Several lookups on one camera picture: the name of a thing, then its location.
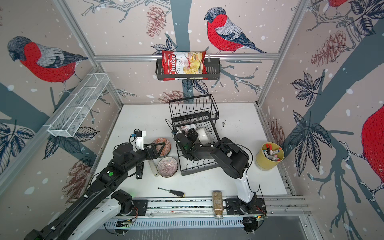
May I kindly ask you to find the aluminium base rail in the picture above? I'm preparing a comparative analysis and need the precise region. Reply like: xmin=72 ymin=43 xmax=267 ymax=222
xmin=101 ymin=195 xmax=311 ymax=234

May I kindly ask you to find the white mesh wall shelf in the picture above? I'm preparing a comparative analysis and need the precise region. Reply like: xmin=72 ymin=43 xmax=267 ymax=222
xmin=48 ymin=73 xmax=110 ymax=137

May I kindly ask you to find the red chips bag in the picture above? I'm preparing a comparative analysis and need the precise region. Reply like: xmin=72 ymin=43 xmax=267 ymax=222
xmin=162 ymin=51 xmax=207 ymax=81

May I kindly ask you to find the pink ribbed bowl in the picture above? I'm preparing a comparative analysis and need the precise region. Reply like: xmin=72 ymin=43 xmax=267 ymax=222
xmin=157 ymin=157 xmax=179 ymax=178

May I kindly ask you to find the white red patterned bowl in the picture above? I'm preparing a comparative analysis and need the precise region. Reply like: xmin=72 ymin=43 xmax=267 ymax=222
xmin=179 ymin=124 xmax=196 ymax=135

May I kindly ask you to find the black wire dish rack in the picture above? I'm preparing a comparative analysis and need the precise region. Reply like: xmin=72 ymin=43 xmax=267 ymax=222
xmin=167 ymin=94 xmax=221 ymax=176

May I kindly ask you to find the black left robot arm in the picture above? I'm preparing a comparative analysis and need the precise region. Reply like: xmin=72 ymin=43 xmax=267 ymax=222
xmin=25 ymin=143 xmax=165 ymax=240

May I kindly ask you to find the grain filled jar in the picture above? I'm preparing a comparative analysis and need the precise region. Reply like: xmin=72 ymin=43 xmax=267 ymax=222
xmin=212 ymin=191 xmax=224 ymax=220

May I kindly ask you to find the red marker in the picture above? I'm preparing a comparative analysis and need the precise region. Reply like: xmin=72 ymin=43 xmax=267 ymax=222
xmin=266 ymin=144 xmax=273 ymax=155

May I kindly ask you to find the black yellow screwdriver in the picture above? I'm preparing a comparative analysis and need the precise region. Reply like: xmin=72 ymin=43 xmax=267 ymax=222
xmin=158 ymin=187 xmax=185 ymax=198

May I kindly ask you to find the white rectangular block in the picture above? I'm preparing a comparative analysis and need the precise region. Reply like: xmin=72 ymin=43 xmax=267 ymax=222
xmin=149 ymin=161 xmax=160 ymax=177

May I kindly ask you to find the white ceramic bowl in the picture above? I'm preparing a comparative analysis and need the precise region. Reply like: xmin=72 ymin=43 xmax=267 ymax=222
xmin=197 ymin=128 xmax=211 ymax=145

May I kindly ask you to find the black wall basket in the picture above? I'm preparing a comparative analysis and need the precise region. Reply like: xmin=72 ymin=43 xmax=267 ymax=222
xmin=155 ymin=59 xmax=221 ymax=81

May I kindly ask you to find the black stapler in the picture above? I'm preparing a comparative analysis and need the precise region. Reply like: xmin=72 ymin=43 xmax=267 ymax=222
xmin=136 ymin=162 xmax=144 ymax=180

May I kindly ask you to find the yellow cup holder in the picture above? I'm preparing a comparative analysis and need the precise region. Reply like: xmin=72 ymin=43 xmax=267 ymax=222
xmin=256 ymin=143 xmax=285 ymax=171

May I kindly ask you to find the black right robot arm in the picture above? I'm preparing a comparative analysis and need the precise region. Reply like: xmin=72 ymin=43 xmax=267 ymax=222
xmin=172 ymin=129 xmax=255 ymax=204

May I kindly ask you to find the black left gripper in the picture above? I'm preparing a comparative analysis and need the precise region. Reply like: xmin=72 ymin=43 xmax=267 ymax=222
xmin=124 ymin=141 xmax=166 ymax=173

